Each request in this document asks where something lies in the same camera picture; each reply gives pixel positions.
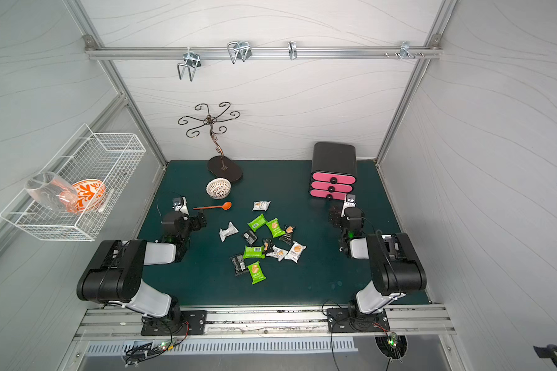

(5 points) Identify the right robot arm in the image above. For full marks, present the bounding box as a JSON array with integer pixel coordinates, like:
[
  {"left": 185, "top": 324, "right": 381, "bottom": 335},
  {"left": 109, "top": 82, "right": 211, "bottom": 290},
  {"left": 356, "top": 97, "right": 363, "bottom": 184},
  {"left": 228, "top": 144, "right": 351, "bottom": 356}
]
[{"left": 329, "top": 207, "right": 427, "bottom": 315}]

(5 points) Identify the orange patterned bowl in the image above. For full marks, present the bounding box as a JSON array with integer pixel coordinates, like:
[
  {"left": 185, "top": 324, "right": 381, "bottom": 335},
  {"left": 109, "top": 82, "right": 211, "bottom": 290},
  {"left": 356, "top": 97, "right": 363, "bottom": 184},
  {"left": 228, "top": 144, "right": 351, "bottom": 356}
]
[{"left": 67, "top": 179, "right": 107, "bottom": 213}]

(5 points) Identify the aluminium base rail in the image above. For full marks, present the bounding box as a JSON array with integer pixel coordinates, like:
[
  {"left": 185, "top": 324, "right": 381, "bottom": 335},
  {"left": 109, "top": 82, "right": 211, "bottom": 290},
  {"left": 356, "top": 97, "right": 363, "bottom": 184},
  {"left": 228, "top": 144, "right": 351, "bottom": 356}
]
[{"left": 73, "top": 304, "right": 456, "bottom": 341}]

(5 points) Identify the green mat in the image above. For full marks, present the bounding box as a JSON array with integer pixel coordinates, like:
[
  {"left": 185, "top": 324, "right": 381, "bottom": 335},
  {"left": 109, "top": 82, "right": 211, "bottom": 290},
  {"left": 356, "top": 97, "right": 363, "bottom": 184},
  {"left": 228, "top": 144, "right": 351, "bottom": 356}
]
[{"left": 139, "top": 160, "right": 371, "bottom": 307}]

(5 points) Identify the clear glass cup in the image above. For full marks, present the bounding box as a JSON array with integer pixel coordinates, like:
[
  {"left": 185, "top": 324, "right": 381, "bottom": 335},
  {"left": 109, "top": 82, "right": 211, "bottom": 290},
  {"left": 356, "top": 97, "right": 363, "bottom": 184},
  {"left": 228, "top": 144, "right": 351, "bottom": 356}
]
[{"left": 24, "top": 172, "right": 78, "bottom": 213}]

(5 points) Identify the orange spoon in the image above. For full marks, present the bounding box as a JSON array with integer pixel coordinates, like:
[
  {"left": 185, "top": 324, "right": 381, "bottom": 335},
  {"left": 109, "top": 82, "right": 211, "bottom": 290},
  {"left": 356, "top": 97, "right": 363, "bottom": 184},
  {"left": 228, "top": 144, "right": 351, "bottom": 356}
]
[{"left": 194, "top": 202, "right": 232, "bottom": 211}]

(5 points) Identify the white cookie pack lower right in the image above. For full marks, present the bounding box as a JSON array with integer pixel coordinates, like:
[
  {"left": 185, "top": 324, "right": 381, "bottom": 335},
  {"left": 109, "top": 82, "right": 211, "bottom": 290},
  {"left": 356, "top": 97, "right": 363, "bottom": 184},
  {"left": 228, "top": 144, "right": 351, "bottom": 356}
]
[{"left": 285, "top": 241, "right": 306, "bottom": 264}]

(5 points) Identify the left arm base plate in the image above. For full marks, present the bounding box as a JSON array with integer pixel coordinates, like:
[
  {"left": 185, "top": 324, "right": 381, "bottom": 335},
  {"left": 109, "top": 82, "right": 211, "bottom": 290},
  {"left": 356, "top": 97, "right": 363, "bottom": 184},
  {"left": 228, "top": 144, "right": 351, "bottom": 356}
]
[{"left": 140, "top": 310, "right": 208, "bottom": 336}]

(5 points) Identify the black cookie pack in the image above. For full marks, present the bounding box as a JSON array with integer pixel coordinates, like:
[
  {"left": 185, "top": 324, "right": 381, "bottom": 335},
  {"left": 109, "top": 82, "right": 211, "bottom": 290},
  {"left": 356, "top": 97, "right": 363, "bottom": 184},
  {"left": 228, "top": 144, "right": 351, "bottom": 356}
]
[
  {"left": 230, "top": 254, "right": 249, "bottom": 277},
  {"left": 262, "top": 239, "right": 274, "bottom": 255},
  {"left": 279, "top": 226, "right": 296, "bottom": 246},
  {"left": 243, "top": 230, "right": 258, "bottom": 247}
]

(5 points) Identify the green cookie pack barcode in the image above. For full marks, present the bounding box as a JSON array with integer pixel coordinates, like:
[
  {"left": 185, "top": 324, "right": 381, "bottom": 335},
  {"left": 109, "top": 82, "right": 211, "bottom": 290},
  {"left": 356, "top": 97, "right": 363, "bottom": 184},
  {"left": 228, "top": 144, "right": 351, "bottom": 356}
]
[{"left": 242, "top": 247, "right": 266, "bottom": 259}]

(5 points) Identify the green cookie pack bottom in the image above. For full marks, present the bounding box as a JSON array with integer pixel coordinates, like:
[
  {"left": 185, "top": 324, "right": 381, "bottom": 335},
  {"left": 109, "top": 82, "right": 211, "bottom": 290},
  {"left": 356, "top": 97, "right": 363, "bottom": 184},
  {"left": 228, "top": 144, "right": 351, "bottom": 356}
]
[{"left": 247, "top": 261, "right": 266, "bottom": 284}]

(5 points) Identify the white patterned small bowl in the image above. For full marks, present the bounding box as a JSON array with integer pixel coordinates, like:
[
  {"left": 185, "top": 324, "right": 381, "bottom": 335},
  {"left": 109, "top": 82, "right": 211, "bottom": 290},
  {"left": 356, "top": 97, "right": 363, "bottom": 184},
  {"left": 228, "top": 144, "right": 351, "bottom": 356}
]
[{"left": 206, "top": 178, "right": 231, "bottom": 199}]

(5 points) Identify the white cookie pack top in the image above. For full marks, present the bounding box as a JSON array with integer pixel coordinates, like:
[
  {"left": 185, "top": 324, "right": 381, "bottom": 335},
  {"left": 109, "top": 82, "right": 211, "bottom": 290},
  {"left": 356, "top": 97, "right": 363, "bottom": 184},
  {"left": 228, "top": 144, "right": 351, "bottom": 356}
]
[{"left": 252, "top": 201, "right": 271, "bottom": 211}]

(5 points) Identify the metal hook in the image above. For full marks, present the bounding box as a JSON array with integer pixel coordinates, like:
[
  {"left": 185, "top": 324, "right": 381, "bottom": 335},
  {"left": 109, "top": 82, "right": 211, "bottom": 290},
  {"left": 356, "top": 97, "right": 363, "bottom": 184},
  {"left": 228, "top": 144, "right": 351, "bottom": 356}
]
[
  {"left": 227, "top": 41, "right": 252, "bottom": 64},
  {"left": 384, "top": 41, "right": 425, "bottom": 60},
  {"left": 176, "top": 50, "right": 202, "bottom": 82},
  {"left": 288, "top": 41, "right": 297, "bottom": 60}
]

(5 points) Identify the black cookie pack bottom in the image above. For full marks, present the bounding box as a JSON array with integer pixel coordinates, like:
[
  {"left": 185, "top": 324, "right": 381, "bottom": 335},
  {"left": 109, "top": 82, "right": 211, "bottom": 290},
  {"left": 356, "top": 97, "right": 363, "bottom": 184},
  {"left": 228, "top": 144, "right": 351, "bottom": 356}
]
[{"left": 230, "top": 254, "right": 249, "bottom": 277}]

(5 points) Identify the black pink drawer cabinet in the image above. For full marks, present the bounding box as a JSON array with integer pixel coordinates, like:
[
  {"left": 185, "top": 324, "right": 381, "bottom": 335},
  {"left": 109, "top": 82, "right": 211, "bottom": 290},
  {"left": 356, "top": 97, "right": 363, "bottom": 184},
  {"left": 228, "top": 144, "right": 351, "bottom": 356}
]
[{"left": 309, "top": 142, "right": 357, "bottom": 201}]

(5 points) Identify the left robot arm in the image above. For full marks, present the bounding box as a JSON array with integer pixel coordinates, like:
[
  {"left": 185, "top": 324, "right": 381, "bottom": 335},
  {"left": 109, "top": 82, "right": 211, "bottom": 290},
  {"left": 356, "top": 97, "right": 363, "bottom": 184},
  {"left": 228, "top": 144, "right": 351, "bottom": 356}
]
[{"left": 76, "top": 212, "right": 207, "bottom": 322}]

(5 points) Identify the white cookie pack lower left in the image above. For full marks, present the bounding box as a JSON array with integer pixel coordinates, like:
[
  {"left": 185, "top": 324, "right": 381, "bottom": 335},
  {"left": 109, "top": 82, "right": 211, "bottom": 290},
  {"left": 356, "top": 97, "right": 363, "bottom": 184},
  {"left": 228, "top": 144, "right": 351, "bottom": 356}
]
[{"left": 265, "top": 246, "right": 289, "bottom": 261}]

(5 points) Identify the black cable bottom right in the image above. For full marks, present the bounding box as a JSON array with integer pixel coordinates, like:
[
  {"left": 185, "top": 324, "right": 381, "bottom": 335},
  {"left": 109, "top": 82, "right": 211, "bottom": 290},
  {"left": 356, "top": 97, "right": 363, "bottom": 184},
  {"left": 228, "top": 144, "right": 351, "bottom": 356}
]
[{"left": 532, "top": 344, "right": 557, "bottom": 371}]

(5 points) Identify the brown metal hook stand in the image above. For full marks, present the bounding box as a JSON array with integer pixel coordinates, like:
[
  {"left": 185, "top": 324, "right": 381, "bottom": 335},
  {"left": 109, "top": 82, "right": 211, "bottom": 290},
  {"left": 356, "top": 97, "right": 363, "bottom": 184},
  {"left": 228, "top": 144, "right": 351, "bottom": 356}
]
[{"left": 177, "top": 101, "right": 243, "bottom": 183}]

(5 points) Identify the white cookie pack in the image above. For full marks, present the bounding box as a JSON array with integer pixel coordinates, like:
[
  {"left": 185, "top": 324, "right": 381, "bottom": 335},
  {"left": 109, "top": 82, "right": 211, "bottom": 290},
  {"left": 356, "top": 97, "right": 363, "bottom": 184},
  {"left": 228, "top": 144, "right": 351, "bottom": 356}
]
[
  {"left": 219, "top": 222, "right": 239, "bottom": 243},
  {"left": 285, "top": 241, "right": 306, "bottom": 264},
  {"left": 252, "top": 201, "right": 271, "bottom": 211},
  {"left": 265, "top": 246, "right": 289, "bottom": 261}
]

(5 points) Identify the aluminium top rail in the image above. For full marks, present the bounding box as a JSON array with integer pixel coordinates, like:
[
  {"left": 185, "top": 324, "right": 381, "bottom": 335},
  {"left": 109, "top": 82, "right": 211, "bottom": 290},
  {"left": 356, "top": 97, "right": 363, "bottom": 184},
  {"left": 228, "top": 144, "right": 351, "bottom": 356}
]
[{"left": 85, "top": 44, "right": 443, "bottom": 61}]

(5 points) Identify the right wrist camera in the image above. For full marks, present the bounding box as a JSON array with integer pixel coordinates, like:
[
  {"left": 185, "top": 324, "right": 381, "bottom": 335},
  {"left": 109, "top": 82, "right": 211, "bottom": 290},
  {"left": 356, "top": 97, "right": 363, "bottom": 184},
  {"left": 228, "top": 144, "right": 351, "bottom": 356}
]
[{"left": 341, "top": 194, "right": 357, "bottom": 216}]

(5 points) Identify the white wire basket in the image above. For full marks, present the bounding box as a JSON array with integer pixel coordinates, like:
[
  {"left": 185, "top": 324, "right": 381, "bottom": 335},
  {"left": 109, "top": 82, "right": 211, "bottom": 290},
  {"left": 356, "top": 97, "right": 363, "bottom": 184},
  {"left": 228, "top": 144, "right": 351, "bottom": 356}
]
[{"left": 0, "top": 125, "right": 146, "bottom": 242}]

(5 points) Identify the green cookie pack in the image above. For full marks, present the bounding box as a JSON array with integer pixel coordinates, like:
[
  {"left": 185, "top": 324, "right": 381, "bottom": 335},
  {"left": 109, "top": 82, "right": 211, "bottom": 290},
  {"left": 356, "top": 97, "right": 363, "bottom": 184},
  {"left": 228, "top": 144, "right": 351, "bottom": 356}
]
[
  {"left": 247, "top": 261, "right": 266, "bottom": 284},
  {"left": 266, "top": 218, "right": 286, "bottom": 238},
  {"left": 248, "top": 213, "right": 267, "bottom": 232}
]

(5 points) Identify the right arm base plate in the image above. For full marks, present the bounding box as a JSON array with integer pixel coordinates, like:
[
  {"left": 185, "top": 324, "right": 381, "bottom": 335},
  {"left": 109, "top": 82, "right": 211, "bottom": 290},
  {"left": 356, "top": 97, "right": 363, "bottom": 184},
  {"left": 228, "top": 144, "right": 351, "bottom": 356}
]
[{"left": 324, "top": 308, "right": 390, "bottom": 333}]

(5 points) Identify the white vented cable duct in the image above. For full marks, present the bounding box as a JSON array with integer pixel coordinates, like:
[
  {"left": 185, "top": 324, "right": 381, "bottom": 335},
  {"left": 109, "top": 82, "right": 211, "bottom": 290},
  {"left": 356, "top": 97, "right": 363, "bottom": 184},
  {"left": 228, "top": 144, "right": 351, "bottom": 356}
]
[{"left": 84, "top": 337, "right": 359, "bottom": 357}]

